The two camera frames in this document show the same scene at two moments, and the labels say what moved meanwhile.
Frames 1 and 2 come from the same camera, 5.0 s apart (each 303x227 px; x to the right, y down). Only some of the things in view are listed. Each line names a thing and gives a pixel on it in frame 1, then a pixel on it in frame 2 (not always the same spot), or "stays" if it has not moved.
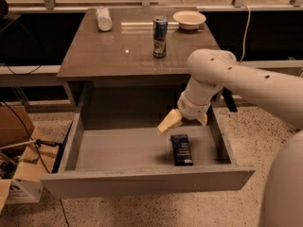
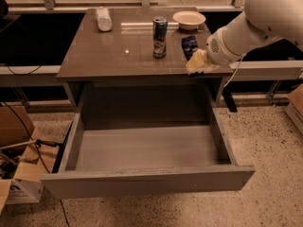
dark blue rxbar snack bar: [183, 155] to [189, 45]
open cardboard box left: [26, 154] stays
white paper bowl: [188, 20] stays
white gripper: [191, 109] to [217, 51]
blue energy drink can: [160, 25] stays
